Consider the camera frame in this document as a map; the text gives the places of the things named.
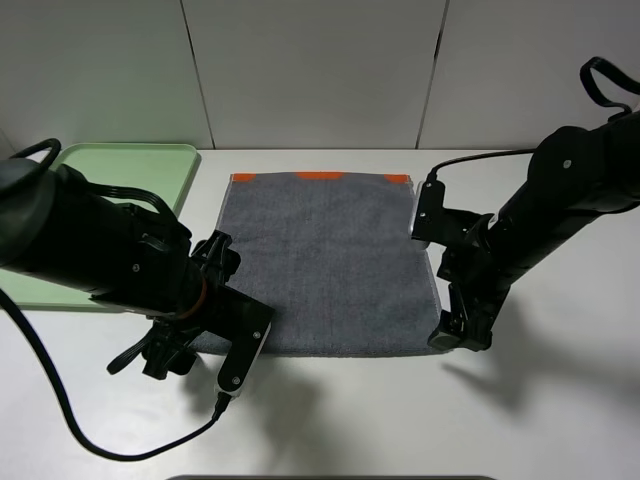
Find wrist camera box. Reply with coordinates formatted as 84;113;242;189
409;179;445;244
214;287;276;397

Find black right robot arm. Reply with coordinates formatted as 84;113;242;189
411;113;639;351

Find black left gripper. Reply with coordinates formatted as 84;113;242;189
142;230;240;380

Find black right camera cable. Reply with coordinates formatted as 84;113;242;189
425;147;536;185

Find black left camera cable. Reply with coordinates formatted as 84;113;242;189
0;287;234;462

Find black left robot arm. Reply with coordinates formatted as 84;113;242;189
1;139;240;380

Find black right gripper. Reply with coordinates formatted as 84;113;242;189
428;209;509;351

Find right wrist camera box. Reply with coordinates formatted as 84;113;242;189
409;179;445;244

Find black camera cable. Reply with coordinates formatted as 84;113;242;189
0;287;234;462
425;147;536;185

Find light green plastic tray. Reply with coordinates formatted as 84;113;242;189
1;143;199;312

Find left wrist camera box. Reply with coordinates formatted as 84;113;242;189
214;287;276;397

